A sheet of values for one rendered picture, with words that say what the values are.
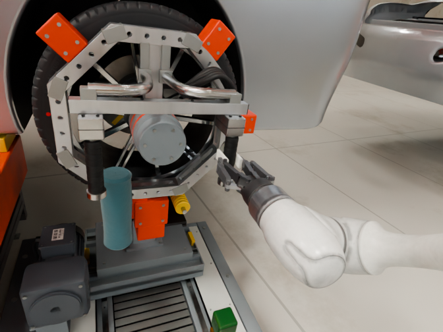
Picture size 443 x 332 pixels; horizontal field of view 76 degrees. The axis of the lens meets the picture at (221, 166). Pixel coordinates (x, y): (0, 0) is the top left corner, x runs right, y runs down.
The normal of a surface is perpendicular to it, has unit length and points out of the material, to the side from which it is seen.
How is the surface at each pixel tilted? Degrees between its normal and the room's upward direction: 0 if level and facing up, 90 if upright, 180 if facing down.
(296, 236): 45
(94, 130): 90
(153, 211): 90
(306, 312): 0
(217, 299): 0
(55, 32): 90
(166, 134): 90
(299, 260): 72
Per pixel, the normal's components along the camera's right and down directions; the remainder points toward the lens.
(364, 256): -0.06, -0.02
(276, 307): 0.13, -0.88
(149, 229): 0.37, 0.48
